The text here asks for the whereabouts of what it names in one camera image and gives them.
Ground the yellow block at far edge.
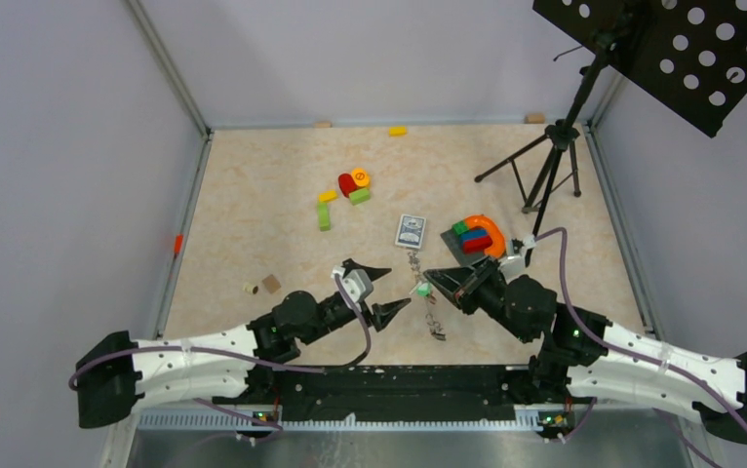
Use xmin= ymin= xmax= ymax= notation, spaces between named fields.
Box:
xmin=388 ymin=126 xmax=408 ymax=137

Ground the red cylinder block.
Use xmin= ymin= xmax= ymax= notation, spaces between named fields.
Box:
xmin=337 ymin=173 xmax=359 ymax=198

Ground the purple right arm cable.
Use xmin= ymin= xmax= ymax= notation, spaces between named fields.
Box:
xmin=528 ymin=227 xmax=747 ymax=468

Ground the red lego brick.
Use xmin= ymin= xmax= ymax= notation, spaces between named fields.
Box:
xmin=461 ymin=236 xmax=493 ymax=254

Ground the perforated metal keyring plate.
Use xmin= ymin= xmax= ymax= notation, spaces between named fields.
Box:
xmin=407 ymin=249 xmax=447 ymax=341

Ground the orange curved lego tube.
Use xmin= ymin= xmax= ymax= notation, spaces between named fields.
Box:
xmin=463 ymin=214 xmax=506 ymax=258

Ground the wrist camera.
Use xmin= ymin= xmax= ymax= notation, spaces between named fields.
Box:
xmin=498 ymin=234 xmax=536 ymax=281
xmin=332 ymin=266 xmax=374 ymax=306

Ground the grey lego baseplate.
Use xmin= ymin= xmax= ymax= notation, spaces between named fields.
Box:
xmin=441 ymin=226 xmax=490 ymax=266

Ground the black tripod stand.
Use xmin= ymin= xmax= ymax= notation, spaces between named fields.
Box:
xmin=474 ymin=33 xmax=615 ymax=237

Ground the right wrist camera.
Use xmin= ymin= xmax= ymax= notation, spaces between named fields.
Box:
xmin=498 ymin=234 xmax=536 ymax=281

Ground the green lego brick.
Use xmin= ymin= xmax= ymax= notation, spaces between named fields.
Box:
xmin=452 ymin=220 xmax=469 ymax=236

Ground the playing card deck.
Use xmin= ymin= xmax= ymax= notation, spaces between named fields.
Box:
xmin=394 ymin=214 xmax=427 ymax=250

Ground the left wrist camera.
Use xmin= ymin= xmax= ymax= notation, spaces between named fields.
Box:
xmin=332 ymin=266 xmax=374 ymax=306

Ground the green key tag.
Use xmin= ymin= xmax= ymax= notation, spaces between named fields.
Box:
xmin=415 ymin=283 xmax=432 ymax=297

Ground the blue lego brick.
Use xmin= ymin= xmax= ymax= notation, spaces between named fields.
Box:
xmin=459 ymin=228 xmax=490 ymax=243

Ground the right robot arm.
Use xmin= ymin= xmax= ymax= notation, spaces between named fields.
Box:
xmin=423 ymin=259 xmax=747 ymax=445

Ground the black perforated panel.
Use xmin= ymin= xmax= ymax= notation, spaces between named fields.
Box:
xmin=532 ymin=1 xmax=747 ymax=137

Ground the orange round block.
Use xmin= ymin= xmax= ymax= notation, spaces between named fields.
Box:
xmin=350 ymin=168 xmax=371 ymax=189

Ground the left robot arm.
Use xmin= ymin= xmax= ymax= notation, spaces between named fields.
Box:
xmin=68 ymin=258 xmax=411 ymax=429

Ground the small wooden hexagon block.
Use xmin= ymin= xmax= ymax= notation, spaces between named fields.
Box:
xmin=261 ymin=274 xmax=282 ymax=294

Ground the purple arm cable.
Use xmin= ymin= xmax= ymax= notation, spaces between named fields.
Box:
xmin=528 ymin=227 xmax=747 ymax=468
xmin=68 ymin=274 xmax=374 ymax=447

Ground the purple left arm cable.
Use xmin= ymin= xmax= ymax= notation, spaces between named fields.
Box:
xmin=68 ymin=274 xmax=374 ymax=447

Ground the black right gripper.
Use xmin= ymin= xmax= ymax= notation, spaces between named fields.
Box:
xmin=424 ymin=254 xmax=534 ymax=343

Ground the green rectangular block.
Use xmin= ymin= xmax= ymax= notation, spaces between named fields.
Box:
xmin=348 ymin=188 xmax=371 ymax=206

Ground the yellow rectangular block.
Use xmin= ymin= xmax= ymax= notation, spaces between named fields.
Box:
xmin=318 ymin=190 xmax=338 ymax=204

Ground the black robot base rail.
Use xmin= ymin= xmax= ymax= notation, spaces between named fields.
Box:
xmin=244 ymin=365 xmax=543 ymax=428

